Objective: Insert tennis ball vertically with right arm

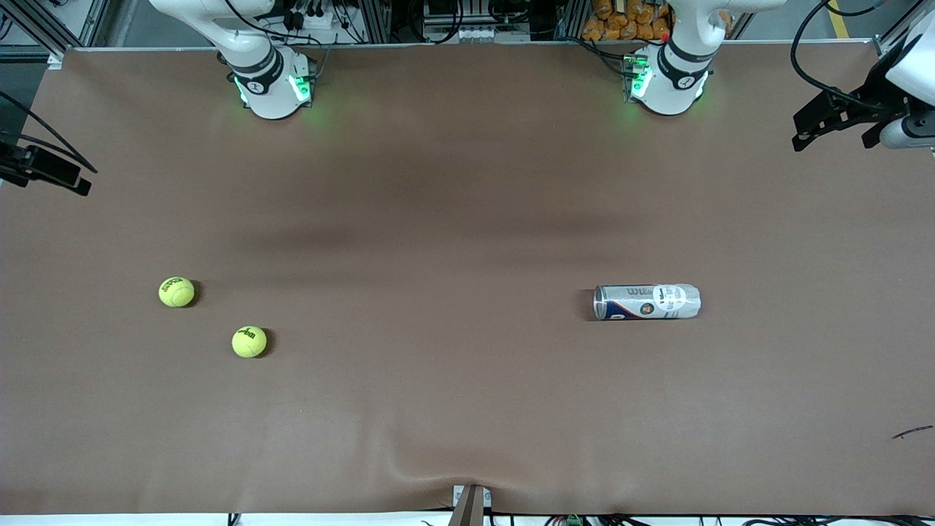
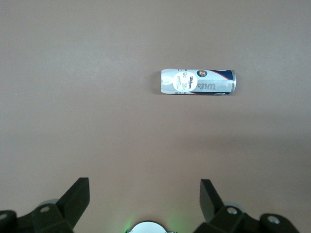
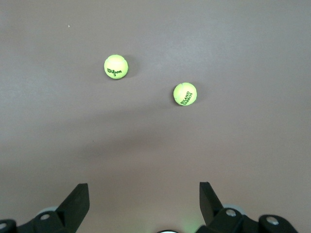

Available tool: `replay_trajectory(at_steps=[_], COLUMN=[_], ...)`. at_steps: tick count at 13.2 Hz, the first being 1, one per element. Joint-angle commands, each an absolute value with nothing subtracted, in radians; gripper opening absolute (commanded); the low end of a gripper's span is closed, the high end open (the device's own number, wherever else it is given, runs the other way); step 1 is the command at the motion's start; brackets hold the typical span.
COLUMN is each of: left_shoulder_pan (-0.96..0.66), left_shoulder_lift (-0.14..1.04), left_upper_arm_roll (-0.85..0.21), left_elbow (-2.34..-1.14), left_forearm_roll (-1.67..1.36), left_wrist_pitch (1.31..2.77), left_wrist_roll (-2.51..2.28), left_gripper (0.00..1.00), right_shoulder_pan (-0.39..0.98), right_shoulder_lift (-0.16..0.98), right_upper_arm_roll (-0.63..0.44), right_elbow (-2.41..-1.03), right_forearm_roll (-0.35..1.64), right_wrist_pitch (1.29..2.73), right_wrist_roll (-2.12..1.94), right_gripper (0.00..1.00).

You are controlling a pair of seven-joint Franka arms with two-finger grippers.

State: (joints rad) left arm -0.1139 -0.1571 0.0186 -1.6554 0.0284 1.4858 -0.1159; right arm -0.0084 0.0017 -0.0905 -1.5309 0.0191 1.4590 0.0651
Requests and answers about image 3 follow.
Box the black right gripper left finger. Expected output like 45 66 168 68
18 183 90 233

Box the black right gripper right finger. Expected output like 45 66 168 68
199 181 259 233

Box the yellow Roland Garros tennis ball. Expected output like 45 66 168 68
173 82 198 107

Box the yellow Wilson print tennis ball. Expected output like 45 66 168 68
104 54 129 80

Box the brown table mat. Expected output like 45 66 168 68
0 0 311 233

